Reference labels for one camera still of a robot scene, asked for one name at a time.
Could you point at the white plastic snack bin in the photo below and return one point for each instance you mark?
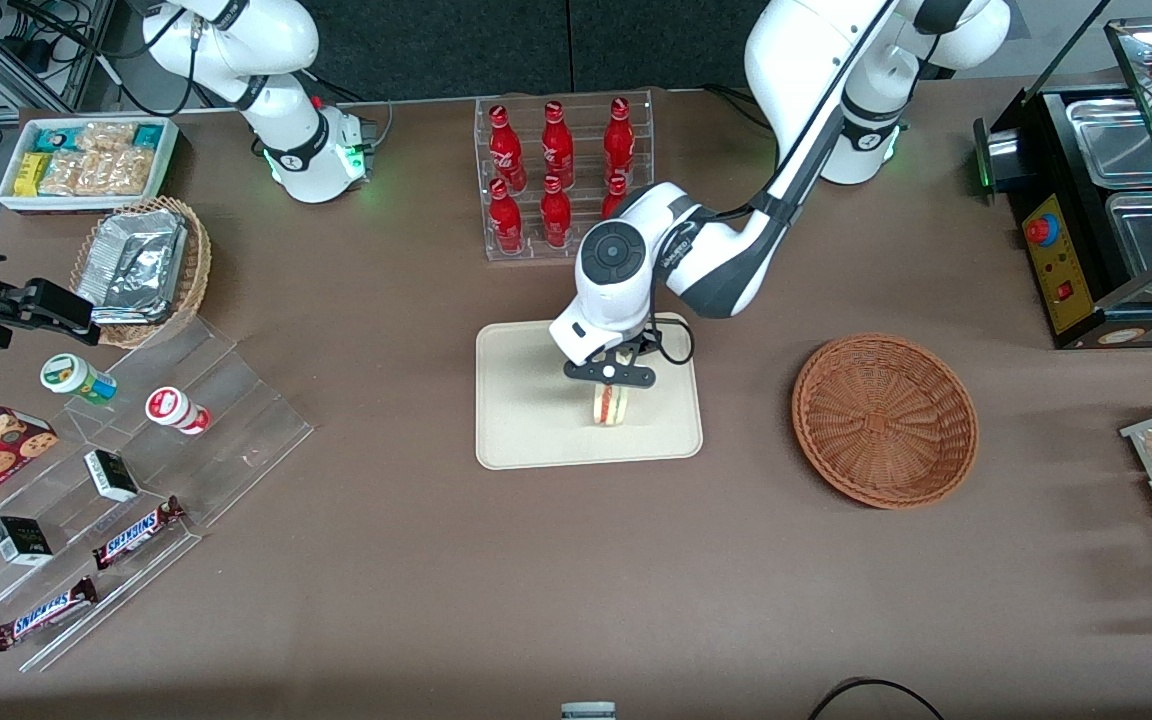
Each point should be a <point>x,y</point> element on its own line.
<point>11,200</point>

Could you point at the yellow snack packet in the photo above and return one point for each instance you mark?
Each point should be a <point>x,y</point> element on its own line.
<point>31,175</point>

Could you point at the clear rice cracker bag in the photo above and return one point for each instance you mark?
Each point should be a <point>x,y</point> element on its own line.
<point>118,172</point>
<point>106,136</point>
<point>63,173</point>

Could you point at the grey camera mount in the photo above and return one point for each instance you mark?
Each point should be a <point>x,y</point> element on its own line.
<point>588,711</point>

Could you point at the black hot food display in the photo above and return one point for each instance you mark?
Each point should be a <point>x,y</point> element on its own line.
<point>1061,280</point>

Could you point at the green lid yogurt cup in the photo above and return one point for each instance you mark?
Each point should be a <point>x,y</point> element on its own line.
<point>71,377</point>

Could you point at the teal snack packet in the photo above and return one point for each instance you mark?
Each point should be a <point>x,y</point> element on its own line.
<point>148,135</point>
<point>58,138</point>

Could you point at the beige plastic tray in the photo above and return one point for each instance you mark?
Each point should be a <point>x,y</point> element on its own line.
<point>526,410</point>

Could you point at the brown round wicker basket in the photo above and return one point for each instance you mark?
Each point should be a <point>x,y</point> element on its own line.
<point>886,420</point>

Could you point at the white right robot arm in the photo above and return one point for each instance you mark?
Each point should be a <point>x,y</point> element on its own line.
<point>256,50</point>

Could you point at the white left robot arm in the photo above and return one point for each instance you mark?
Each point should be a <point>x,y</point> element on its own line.
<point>806,60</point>

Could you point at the light wicker basket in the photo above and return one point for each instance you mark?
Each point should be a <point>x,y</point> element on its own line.
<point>194,270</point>

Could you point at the clear acrylic stepped shelf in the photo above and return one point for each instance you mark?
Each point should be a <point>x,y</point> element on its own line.
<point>236,440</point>

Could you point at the small black carton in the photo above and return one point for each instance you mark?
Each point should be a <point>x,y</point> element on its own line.
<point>111,475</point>
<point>21,540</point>

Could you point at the triangular sandwich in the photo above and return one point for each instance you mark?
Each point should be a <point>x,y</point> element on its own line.
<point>611,408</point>

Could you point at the red cola bottle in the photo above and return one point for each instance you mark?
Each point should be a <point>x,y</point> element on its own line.
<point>506,220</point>
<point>506,145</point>
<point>556,215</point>
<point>614,195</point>
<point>619,135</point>
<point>557,140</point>

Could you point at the brown Snickers bar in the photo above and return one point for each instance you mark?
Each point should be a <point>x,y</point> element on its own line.
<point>44,613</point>
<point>136,533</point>

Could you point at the red lid yogurt cup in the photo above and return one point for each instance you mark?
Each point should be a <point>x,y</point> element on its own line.
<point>171,408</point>

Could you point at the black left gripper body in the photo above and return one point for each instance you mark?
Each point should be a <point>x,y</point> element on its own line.
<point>643,345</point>

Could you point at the clear acrylic bottle rack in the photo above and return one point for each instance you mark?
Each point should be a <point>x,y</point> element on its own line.
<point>536,250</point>

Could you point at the aluminium frame with power strip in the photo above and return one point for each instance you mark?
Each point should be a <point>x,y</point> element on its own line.
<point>46,50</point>

